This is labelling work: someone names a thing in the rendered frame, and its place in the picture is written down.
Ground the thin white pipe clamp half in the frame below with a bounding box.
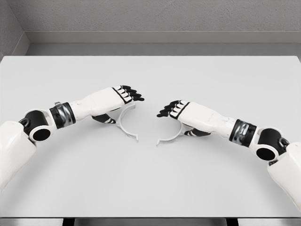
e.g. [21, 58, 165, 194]
[117, 103, 139, 144]
[156, 122, 188, 147]

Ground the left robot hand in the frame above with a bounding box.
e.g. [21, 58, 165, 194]
[87, 84, 145, 125]

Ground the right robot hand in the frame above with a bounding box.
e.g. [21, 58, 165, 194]
[157, 100, 213, 137]

